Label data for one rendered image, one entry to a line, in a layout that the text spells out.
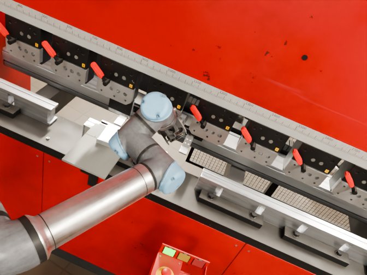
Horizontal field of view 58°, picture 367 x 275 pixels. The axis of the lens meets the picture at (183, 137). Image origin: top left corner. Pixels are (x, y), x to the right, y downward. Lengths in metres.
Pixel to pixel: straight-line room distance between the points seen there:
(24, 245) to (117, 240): 1.17
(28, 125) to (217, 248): 1.02
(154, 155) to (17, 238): 0.34
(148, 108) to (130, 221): 0.90
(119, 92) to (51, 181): 0.60
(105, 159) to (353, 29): 0.96
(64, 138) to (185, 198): 0.61
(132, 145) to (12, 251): 0.35
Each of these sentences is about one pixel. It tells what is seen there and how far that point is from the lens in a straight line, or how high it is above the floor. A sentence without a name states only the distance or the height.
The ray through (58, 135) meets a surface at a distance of 1.60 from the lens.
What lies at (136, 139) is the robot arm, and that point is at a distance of 0.83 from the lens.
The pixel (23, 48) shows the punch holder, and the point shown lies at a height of 1.23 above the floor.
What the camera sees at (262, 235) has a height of 0.87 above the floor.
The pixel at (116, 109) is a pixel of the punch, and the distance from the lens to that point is 1.42.
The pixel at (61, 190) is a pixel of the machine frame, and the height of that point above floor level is 0.62.
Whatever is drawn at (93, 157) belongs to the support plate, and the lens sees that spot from 1.35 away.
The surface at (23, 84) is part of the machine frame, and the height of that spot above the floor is 0.55.
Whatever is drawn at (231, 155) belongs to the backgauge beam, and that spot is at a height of 0.94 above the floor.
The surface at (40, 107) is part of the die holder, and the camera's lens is 1.61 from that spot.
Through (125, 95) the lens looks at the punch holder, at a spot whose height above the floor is 1.21.
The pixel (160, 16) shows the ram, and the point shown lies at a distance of 1.14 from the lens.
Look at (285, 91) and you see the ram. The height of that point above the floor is 1.49.
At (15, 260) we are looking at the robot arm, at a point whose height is 1.38.
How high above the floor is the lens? 1.97
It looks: 39 degrees down
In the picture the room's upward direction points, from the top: 22 degrees clockwise
